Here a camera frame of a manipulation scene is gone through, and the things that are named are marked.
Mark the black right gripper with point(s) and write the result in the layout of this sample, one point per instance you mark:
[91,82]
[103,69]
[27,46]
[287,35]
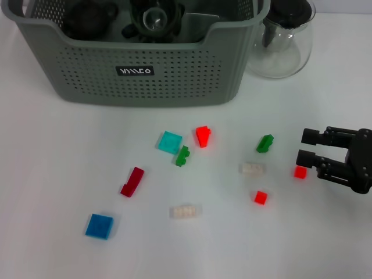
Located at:
[361,162]

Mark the glass teacup black base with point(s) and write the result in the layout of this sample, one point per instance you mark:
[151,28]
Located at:
[155,19]

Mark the blue square toy plate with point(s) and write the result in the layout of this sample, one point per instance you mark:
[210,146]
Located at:
[99,226]

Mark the red wedge toy block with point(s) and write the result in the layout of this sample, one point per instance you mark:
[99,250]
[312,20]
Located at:
[203,136]

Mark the teal square toy block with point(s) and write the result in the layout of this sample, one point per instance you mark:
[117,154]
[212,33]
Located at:
[170,142]

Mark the grey perforated storage basket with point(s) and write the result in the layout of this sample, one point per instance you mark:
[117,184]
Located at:
[174,87]

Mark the dark red long block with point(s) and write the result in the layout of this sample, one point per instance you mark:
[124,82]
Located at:
[133,180]

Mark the small red toy cube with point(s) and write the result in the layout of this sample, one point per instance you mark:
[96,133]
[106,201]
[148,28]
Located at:
[261,198]
[300,173]

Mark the green toy brick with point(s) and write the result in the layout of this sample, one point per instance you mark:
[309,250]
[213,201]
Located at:
[265,144]
[182,157]

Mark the white toy brick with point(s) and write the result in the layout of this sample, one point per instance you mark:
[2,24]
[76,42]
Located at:
[185,212]
[252,169]

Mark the glass teapot black lid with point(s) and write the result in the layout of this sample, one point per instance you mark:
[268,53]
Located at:
[287,11]

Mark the black ceramic teapot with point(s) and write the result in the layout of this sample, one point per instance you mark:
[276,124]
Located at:
[87,20]

